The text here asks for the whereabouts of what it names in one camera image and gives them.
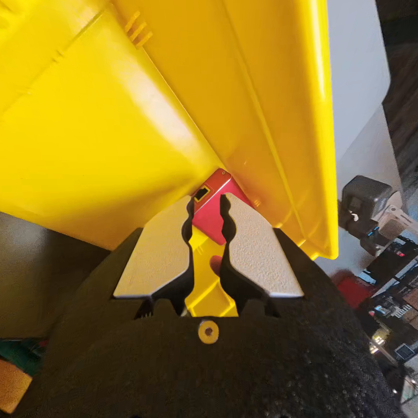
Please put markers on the person's right hand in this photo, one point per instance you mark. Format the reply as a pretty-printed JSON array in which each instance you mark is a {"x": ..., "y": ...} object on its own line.
[{"x": 216, "y": 266}]

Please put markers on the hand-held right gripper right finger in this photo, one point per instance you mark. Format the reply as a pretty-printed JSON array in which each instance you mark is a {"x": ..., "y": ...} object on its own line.
[{"x": 261, "y": 258}]

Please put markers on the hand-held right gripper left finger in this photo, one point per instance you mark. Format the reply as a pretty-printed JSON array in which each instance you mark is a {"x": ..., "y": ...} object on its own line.
[{"x": 153, "y": 258}]

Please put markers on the yellow plastic bin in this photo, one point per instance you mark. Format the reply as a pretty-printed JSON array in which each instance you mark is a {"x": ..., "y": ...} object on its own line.
[{"x": 130, "y": 114}]

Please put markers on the red ethernet splitter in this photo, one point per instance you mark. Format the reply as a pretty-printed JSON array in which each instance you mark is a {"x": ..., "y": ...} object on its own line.
[{"x": 212, "y": 222}]

